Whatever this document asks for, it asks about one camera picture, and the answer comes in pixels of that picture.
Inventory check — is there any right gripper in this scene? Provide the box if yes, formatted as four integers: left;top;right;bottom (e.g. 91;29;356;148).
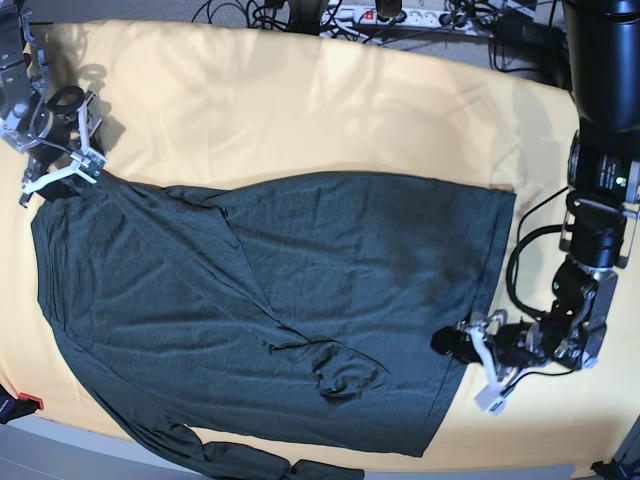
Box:
19;86;126;205

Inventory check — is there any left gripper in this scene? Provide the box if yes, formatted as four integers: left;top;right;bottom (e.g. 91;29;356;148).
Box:
431;310;555;415

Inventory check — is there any dark grey long-sleeve shirt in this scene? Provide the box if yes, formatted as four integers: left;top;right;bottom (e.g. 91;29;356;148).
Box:
31;172;515;479

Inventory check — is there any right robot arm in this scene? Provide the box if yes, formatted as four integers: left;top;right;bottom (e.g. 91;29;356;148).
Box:
1;1;107;207

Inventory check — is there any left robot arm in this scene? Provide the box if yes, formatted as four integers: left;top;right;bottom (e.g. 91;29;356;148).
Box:
432;1;639;415

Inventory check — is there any yellow table cloth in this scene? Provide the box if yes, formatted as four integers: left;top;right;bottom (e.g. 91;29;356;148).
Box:
0;19;640;480

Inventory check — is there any black clamp right corner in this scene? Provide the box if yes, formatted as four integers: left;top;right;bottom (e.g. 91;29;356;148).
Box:
591;460;637;480

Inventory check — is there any red and black clamp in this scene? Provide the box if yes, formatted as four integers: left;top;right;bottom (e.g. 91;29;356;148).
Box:
0;387;44;425

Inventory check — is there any white power strip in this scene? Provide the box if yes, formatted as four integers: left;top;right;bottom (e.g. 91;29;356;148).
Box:
321;1;487;37

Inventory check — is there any black power adapter box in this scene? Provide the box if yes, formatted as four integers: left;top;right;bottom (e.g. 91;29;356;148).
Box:
493;15;566;57

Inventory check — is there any tangle of black cables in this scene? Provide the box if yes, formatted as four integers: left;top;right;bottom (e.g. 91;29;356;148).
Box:
504;187;576;321

